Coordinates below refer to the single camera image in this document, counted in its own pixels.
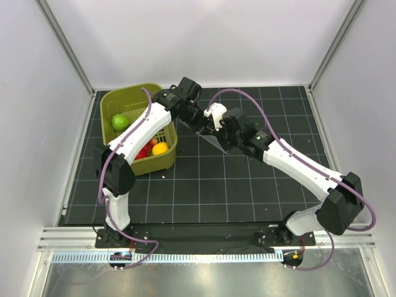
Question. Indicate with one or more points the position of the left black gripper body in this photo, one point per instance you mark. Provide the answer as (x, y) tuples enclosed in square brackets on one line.
[(194, 117)]

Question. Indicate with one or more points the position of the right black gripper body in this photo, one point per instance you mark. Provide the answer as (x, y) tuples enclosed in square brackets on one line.
[(228, 140)]

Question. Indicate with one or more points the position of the clear zip top bag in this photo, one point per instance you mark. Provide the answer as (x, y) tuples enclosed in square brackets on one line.
[(212, 139)]

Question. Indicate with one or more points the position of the light green bumpy fruit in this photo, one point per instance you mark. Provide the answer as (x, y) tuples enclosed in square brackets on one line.
[(119, 122)]

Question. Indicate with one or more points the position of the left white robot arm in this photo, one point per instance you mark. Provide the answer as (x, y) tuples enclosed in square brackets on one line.
[(113, 161)]

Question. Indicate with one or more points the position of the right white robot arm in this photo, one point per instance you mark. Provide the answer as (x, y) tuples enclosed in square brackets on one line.
[(339, 195)]

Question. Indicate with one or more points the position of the yellow lemon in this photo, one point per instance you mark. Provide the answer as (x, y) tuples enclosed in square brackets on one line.
[(160, 148)]

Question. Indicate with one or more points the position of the small pink peach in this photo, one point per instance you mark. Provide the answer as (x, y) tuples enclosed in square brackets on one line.
[(153, 142)]

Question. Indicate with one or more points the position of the black grid mat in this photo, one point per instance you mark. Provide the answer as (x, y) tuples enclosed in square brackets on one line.
[(205, 184)]

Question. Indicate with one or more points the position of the olive green plastic basket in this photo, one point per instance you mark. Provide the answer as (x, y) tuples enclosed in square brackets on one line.
[(133, 102)]

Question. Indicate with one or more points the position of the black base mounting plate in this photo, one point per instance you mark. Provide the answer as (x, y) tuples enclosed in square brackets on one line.
[(215, 238)]

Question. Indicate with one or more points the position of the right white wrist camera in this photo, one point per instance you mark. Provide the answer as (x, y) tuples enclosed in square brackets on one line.
[(216, 112)]

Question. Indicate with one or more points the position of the slotted cable duct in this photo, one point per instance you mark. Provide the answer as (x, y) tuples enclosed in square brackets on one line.
[(122, 257)]

